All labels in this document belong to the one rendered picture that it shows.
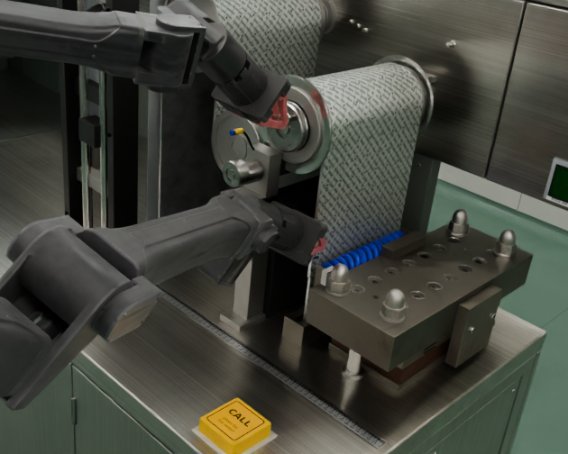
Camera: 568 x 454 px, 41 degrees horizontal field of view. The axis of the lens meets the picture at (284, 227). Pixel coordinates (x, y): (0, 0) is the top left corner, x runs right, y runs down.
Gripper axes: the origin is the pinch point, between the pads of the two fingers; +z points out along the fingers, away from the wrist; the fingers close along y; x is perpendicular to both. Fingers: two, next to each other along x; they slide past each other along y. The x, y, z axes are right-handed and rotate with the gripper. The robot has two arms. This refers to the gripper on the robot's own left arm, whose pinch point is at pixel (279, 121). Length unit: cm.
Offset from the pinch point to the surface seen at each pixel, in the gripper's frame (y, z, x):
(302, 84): 0.0, -0.3, 6.3
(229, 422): 15.9, 7.2, -38.6
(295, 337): 6.8, 25.0, -24.8
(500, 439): 32, 64, -20
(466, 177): -108, 280, 90
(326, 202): 5.7, 13.0, -4.9
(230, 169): -4.5, 2.2, -9.2
